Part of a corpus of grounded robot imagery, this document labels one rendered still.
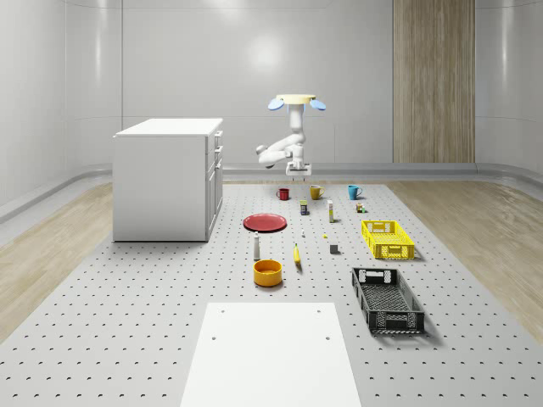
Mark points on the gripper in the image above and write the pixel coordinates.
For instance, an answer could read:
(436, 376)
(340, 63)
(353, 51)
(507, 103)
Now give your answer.
(299, 168)

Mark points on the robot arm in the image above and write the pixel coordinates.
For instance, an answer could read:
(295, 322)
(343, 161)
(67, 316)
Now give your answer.
(295, 123)

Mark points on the yellow mug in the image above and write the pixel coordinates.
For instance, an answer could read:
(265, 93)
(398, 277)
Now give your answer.
(315, 193)

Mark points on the red mug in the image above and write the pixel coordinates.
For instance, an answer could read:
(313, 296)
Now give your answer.
(283, 194)

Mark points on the flat-sided can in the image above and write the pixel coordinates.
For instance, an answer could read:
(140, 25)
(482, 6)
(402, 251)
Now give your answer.
(303, 208)

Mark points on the yellow and white carton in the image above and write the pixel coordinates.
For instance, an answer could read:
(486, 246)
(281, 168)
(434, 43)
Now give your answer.
(330, 212)

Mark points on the blue mug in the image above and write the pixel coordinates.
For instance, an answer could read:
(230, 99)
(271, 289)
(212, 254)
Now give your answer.
(353, 193)

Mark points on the red plate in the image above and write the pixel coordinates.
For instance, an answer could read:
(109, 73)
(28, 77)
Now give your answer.
(265, 222)

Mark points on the drone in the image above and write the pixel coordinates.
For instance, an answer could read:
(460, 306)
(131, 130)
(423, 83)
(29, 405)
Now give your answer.
(296, 99)

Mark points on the puzzle cube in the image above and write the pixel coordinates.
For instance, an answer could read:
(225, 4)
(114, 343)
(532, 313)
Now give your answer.
(360, 207)

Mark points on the banana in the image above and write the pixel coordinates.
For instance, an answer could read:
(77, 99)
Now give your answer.
(297, 255)

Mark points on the grey cube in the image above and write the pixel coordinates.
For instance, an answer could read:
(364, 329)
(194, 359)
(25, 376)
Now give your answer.
(334, 249)

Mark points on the small white bottle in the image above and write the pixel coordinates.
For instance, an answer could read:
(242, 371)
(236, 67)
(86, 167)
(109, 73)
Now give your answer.
(256, 250)

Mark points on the yellow bowl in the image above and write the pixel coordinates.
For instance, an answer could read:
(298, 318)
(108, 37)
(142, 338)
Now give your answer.
(267, 277)

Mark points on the yellow basket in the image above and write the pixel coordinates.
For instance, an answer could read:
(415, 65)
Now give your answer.
(392, 250)

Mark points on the white cabinet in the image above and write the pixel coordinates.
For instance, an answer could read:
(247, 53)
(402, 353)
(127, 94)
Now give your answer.
(161, 191)

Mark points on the dark grey basket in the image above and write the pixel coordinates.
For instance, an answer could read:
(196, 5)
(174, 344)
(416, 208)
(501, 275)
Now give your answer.
(396, 322)

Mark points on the white board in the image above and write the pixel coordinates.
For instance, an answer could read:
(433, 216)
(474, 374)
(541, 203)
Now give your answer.
(271, 360)

